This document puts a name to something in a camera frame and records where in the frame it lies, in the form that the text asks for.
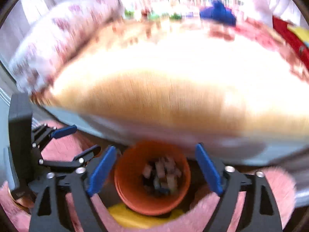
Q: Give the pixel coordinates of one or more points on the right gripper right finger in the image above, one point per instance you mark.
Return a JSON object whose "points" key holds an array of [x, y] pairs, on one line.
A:
{"points": [[260, 211]]}

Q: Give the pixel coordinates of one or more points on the floral pink pillow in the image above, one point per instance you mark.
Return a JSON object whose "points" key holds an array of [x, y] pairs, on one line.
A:
{"points": [[55, 37]]}

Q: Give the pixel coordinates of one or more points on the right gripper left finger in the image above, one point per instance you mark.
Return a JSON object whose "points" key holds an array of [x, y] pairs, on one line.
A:
{"points": [[51, 213]]}

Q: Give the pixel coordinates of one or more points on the red blanket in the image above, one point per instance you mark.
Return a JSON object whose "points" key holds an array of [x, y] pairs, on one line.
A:
{"points": [[291, 38]]}

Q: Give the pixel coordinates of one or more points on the yellow patterned pillow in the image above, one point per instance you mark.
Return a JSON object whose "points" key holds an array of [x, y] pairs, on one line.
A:
{"points": [[301, 33]]}

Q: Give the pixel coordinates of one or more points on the floral orange bed blanket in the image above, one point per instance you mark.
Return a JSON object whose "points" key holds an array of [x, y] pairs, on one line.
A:
{"points": [[196, 75]]}

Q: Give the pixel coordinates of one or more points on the orange trash bin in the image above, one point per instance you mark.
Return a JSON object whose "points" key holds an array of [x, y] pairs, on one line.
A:
{"points": [[152, 177]]}

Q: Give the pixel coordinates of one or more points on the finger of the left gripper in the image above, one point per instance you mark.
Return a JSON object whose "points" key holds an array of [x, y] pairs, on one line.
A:
{"points": [[84, 157], [64, 131]]}

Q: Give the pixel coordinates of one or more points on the right sheer pink curtain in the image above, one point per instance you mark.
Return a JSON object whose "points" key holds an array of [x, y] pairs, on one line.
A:
{"points": [[264, 10]]}

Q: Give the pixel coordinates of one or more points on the blue crumpled cloth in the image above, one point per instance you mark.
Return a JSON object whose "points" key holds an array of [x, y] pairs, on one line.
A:
{"points": [[219, 13]]}

